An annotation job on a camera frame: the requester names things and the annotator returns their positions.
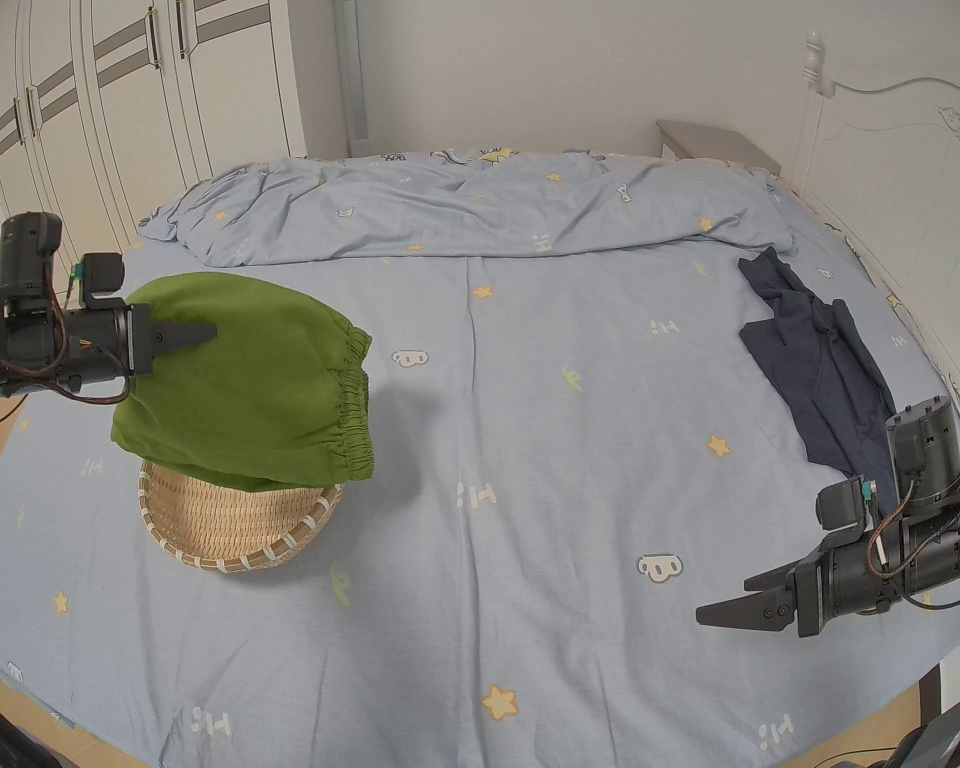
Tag grey bedside table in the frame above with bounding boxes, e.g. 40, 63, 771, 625
656, 118, 781, 172

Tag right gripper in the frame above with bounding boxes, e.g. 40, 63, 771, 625
695, 534, 910, 639

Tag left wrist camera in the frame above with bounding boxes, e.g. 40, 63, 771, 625
71, 253, 127, 310

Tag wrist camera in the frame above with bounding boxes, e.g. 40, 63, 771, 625
71, 253, 127, 310
816, 480, 880, 552

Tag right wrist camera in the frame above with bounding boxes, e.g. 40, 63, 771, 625
816, 480, 880, 552

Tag round woven basket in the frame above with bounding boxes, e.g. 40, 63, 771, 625
137, 459, 345, 575

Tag green shorts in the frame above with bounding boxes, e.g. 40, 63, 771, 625
110, 273, 376, 494

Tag white wardrobe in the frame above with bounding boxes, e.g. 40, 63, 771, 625
0, 0, 307, 264

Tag pale blue quilt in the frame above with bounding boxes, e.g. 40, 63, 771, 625
138, 146, 798, 269

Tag dark blue garment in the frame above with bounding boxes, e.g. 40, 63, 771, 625
737, 247, 901, 519

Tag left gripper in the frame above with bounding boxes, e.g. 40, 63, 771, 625
60, 303, 156, 382

